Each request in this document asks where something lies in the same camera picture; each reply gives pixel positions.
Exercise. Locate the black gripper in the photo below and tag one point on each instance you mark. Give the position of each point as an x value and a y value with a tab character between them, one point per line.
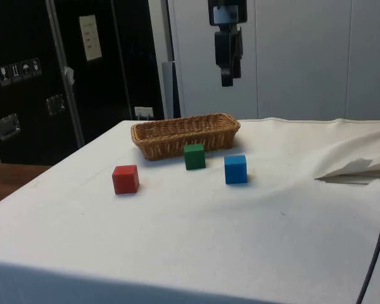
211	12

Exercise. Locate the blue cube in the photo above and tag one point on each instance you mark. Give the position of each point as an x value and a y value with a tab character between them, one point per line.
236	171

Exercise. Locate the wicker basket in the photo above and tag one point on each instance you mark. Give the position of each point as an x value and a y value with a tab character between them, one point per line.
164	139

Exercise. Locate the green cube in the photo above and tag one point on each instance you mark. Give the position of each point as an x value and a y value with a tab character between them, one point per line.
194	158

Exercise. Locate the red cube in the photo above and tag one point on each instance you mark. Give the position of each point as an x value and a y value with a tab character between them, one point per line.
125	180

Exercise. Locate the pale locker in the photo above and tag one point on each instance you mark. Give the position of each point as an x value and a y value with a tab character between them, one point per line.
370	57
193	63
304	57

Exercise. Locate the black cabinet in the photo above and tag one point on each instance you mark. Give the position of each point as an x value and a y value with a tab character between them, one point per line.
28	47

